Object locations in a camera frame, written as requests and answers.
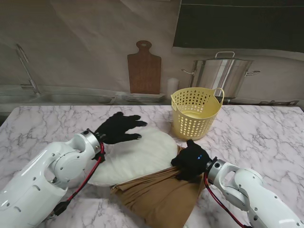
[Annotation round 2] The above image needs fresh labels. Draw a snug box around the red black right arm cable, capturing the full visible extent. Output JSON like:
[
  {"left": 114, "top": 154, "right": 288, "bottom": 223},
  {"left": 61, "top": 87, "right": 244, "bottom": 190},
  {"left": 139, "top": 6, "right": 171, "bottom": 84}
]
[{"left": 203, "top": 174, "right": 252, "bottom": 228}]

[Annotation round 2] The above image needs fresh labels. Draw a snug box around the red black left arm cable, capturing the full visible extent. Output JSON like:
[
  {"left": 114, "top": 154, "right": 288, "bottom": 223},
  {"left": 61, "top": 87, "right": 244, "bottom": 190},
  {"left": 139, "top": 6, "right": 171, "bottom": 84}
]
[{"left": 48, "top": 142, "right": 106, "bottom": 218}]

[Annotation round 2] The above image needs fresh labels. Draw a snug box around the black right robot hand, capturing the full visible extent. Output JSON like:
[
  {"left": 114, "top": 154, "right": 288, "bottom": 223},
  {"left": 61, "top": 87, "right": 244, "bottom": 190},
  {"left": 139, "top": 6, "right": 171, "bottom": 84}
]
[{"left": 171, "top": 139, "right": 212, "bottom": 183}]

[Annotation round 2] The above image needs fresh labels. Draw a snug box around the yellow perforated laundry basket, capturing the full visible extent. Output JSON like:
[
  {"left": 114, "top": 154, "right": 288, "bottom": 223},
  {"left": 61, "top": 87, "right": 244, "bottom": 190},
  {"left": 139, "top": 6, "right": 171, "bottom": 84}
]
[{"left": 170, "top": 87, "right": 225, "bottom": 141}]

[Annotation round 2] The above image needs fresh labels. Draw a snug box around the brown pillowcase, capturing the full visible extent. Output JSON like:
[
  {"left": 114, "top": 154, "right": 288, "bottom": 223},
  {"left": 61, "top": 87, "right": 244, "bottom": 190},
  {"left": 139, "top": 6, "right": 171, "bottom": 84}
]
[{"left": 109, "top": 145, "right": 208, "bottom": 228}]

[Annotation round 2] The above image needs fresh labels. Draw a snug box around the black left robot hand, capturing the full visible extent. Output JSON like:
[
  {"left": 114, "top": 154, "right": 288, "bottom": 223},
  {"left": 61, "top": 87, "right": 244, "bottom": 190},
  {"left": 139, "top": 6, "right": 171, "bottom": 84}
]
[{"left": 94, "top": 112, "right": 148, "bottom": 145}]

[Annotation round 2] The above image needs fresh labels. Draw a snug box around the red black arm cable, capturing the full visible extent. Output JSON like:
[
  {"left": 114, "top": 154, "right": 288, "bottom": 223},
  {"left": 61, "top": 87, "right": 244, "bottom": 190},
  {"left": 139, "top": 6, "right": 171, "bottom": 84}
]
[
  {"left": 48, "top": 142, "right": 106, "bottom": 218},
  {"left": 203, "top": 174, "right": 252, "bottom": 228}
]

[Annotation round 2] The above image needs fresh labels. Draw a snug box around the white pillow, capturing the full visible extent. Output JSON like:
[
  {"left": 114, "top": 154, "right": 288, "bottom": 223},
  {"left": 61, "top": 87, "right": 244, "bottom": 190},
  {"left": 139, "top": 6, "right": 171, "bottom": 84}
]
[{"left": 87, "top": 125, "right": 179, "bottom": 188}]

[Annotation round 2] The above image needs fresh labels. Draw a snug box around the white cylindrical candle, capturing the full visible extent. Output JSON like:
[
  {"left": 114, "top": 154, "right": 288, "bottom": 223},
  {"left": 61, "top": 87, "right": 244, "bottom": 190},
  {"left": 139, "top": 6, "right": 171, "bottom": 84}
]
[{"left": 167, "top": 77, "right": 179, "bottom": 95}]

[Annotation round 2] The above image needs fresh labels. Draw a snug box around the brown wooden cutting board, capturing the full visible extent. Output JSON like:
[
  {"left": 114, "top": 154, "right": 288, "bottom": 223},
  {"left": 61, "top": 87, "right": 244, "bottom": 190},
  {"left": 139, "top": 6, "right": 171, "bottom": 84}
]
[{"left": 127, "top": 40, "right": 162, "bottom": 95}]

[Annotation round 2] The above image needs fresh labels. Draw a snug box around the steel kitchen sink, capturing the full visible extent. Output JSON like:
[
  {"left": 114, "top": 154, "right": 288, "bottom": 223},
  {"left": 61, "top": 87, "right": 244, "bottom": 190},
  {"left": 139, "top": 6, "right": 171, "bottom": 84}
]
[{"left": 0, "top": 91, "right": 118, "bottom": 105}]

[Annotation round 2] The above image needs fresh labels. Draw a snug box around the black stove grate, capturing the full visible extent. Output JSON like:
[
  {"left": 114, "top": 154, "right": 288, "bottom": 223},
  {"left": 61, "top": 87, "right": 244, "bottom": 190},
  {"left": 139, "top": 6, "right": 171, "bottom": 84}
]
[{"left": 258, "top": 99, "right": 300, "bottom": 106}]

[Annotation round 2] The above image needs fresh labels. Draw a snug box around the dark range hood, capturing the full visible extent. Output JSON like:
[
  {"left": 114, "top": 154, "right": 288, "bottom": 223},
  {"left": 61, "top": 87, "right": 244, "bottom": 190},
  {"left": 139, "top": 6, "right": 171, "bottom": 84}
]
[{"left": 172, "top": 0, "right": 304, "bottom": 53}]

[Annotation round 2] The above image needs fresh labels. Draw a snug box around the chrome kitchen faucet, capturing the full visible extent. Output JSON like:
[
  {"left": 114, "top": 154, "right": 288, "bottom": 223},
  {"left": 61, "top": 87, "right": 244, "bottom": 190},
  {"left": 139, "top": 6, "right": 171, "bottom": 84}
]
[{"left": 15, "top": 44, "right": 42, "bottom": 95}]

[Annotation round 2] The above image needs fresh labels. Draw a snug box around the stack of white plates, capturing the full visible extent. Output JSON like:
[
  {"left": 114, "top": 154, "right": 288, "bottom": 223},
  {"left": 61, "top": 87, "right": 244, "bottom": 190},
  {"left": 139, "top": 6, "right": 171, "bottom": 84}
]
[{"left": 121, "top": 93, "right": 167, "bottom": 103}]

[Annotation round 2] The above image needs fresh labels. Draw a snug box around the large steel stock pot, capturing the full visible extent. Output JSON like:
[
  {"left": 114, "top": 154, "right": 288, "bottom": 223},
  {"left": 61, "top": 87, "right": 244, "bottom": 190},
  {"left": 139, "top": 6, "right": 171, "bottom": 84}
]
[{"left": 181, "top": 51, "right": 261, "bottom": 98}]

